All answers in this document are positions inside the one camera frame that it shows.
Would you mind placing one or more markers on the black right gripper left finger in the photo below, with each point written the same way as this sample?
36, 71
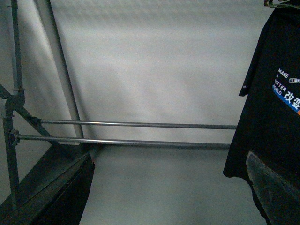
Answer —
61, 202

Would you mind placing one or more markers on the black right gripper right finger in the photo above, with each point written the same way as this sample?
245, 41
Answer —
277, 189

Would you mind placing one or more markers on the black printed t-shirt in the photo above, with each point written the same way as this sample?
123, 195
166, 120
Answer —
270, 120

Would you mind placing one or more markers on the dark green clothes hanger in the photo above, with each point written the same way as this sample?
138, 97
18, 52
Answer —
273, 3

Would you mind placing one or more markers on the grey metal drying rack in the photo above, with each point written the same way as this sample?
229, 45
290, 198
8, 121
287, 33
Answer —
11, 103

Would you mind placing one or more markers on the grey wall pipe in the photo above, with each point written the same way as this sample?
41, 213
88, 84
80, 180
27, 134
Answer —
48, 20

